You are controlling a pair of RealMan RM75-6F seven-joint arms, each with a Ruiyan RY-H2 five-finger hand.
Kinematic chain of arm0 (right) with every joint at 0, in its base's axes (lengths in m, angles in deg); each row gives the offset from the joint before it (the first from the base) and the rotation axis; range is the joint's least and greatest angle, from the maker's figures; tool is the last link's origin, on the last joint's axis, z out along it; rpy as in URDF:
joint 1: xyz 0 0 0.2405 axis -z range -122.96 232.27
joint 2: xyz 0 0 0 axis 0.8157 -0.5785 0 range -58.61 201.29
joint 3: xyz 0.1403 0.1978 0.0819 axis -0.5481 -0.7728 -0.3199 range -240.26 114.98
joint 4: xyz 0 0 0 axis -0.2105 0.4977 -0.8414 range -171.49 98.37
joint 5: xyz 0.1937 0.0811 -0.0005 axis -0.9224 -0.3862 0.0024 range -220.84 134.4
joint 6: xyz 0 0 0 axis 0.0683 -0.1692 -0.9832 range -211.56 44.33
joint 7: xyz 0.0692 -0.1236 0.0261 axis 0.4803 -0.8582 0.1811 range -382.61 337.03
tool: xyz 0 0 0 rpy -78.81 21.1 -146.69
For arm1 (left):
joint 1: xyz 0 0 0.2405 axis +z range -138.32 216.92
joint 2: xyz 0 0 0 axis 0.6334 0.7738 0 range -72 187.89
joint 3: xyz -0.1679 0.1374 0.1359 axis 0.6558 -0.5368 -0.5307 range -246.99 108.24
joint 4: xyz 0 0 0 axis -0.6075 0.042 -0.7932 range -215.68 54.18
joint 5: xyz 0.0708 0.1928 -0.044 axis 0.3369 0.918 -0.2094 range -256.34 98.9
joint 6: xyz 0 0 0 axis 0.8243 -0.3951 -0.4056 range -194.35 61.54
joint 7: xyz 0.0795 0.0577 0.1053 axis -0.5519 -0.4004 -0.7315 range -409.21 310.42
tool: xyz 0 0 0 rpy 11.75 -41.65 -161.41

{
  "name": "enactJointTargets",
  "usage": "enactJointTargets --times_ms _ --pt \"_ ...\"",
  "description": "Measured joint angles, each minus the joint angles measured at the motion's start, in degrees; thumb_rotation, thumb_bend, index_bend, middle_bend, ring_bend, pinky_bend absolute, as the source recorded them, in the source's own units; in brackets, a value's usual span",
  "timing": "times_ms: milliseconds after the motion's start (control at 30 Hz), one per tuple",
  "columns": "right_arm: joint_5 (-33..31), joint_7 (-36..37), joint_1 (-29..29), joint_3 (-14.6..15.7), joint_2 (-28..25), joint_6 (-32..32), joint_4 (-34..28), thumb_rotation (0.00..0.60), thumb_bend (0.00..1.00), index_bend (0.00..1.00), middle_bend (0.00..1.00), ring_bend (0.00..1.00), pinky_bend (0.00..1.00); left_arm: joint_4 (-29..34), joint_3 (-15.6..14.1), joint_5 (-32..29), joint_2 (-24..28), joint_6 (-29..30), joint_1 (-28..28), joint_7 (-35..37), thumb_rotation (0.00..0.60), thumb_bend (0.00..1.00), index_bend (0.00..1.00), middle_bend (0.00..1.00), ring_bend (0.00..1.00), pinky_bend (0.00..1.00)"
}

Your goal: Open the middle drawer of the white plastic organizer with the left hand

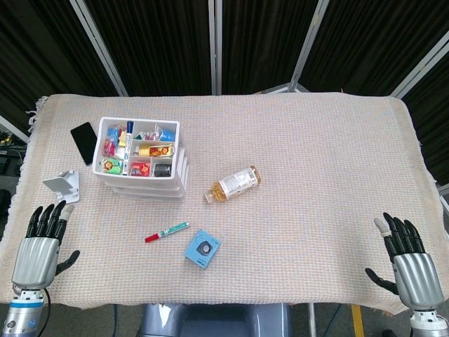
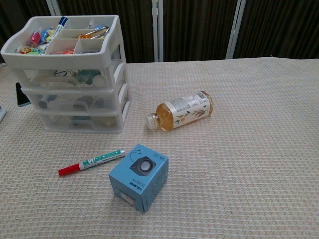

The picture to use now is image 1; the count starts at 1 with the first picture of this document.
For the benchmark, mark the blue-capped white marker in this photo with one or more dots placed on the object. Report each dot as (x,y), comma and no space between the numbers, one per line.
(127,147)

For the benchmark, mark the green lion snack packet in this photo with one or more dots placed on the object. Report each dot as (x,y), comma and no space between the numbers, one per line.
(111,166)

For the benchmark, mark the small blue cup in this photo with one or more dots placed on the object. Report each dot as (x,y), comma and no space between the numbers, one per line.
(168,134)

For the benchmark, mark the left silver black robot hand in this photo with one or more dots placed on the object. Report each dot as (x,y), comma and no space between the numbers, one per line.
(35,259)

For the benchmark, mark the white table leg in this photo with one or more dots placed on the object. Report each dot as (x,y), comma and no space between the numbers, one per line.
(312,321)

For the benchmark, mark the pink candy packet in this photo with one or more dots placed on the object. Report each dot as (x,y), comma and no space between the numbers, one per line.
(109,147)

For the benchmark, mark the red-capped green marker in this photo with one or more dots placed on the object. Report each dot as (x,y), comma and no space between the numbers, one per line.
(168,231)

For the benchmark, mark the beige woven tablecloth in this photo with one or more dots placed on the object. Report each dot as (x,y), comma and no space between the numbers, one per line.
(298,175)

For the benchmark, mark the amber tea bottle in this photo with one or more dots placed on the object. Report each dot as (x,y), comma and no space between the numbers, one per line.
(235,184)

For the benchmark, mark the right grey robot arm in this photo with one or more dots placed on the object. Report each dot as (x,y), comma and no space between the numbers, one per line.
(426,323)

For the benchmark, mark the blue speaker box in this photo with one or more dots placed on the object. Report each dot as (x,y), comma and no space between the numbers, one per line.
(203,249)

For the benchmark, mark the black smartphone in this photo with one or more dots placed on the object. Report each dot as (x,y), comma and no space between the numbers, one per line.
(84,142)

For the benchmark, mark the red green snack packet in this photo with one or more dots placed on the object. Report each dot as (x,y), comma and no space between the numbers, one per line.
(145,135)

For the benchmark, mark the yellow candy packet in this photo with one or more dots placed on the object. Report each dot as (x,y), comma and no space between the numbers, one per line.
(123,138)

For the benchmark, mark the white plastic drawer organizer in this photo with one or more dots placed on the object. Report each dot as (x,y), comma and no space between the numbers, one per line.
(135,177)

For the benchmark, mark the white phone stand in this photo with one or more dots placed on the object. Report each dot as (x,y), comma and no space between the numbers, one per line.
(68,186)

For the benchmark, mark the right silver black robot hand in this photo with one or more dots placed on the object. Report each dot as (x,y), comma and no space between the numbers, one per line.
(417,281)

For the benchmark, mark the black curtain screen panel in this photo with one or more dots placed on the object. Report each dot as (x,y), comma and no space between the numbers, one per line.
(368,42)
(35,52)
(435,123)
(263,42)
(158,45)

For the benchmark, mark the blue candy packet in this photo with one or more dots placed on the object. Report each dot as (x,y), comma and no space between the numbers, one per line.
(114,133)

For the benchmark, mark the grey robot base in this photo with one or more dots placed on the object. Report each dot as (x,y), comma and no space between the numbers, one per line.
(214,321)

